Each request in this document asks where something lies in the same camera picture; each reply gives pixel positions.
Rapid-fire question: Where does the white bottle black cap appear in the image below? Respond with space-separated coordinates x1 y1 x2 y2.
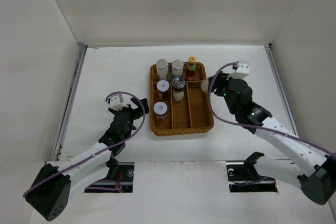
201 77 213 93

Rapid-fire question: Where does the red label jar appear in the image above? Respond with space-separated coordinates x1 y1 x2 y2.
156 80 170 100
153 102 167 121

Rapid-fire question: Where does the red sauce bottle yellow cap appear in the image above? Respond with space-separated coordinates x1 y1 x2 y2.
186 56 196 81

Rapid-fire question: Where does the white shaker silver cap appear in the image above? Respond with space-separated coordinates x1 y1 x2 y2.
172 77 186 101

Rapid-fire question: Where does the purple label spice jar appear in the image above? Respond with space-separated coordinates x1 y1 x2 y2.
155 59 169 81

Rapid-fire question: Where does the blue label spice jar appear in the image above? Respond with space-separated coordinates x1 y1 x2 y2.
171 59 184 79

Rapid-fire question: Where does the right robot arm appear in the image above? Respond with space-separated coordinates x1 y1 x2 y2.
201 72 335 205

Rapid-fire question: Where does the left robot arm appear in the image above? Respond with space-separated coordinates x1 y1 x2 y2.
23 92 149 221

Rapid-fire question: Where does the brown wicker divided tray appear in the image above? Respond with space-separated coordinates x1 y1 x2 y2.
149 62 214 136

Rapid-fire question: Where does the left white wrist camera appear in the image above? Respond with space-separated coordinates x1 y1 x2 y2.
107 95 127 111

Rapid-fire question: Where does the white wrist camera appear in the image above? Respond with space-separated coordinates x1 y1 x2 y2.
107 95 127 111
231 60 250 80

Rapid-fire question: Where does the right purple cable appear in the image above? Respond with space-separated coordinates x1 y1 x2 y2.
207 62 336 157

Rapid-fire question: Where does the purple cable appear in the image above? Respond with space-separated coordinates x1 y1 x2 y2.
207 62 336 157
23 91 146 198

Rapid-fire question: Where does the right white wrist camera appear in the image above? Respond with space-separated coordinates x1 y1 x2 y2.
231 60 250 80

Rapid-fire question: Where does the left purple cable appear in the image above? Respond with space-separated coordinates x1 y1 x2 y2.
23 91 146 198

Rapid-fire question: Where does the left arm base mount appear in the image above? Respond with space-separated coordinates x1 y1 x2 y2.
84 159 135 193

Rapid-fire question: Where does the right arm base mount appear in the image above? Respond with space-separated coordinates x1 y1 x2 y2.
226 152 278 193

